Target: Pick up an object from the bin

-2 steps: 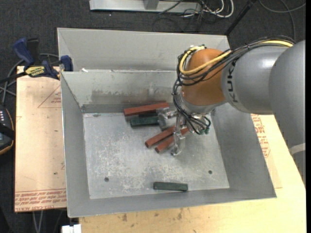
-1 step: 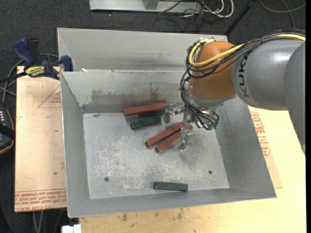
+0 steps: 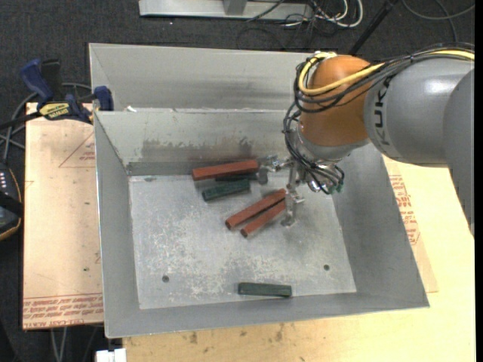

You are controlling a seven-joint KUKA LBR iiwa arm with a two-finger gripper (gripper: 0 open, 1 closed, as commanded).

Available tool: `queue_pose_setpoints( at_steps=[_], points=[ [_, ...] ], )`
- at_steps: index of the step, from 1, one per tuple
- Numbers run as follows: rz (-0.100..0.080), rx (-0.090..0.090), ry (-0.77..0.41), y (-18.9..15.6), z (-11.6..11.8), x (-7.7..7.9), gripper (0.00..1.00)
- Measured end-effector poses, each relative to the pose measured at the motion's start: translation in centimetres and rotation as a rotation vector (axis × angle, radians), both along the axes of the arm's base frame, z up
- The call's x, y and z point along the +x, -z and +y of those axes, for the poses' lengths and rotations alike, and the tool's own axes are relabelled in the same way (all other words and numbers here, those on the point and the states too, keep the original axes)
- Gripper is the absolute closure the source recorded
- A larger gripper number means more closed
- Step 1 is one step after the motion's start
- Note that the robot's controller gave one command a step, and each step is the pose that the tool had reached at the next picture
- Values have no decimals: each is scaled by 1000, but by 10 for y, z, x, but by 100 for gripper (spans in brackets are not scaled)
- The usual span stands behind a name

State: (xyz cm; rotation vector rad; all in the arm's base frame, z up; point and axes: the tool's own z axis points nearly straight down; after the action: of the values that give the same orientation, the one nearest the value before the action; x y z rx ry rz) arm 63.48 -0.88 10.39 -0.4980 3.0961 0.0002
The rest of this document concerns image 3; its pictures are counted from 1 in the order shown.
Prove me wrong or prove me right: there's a dark green flat block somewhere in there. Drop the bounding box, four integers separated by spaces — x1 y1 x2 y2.
237 281 294 299
214 169 269 186
201 179 252 203

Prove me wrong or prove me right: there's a brown cardboard board, red print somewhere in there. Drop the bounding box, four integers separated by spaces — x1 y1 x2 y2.
22 102 440 332

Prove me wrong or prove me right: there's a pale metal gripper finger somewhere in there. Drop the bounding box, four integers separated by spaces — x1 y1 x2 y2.
260 155 285 174
280 193 306 227

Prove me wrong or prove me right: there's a grey metal bin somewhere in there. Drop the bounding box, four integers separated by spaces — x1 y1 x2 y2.
88 42 431 340

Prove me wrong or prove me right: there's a red-brown flat block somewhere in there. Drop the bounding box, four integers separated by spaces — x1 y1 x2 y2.
239 199 287 239
224 188 288 230
191 158 260 182

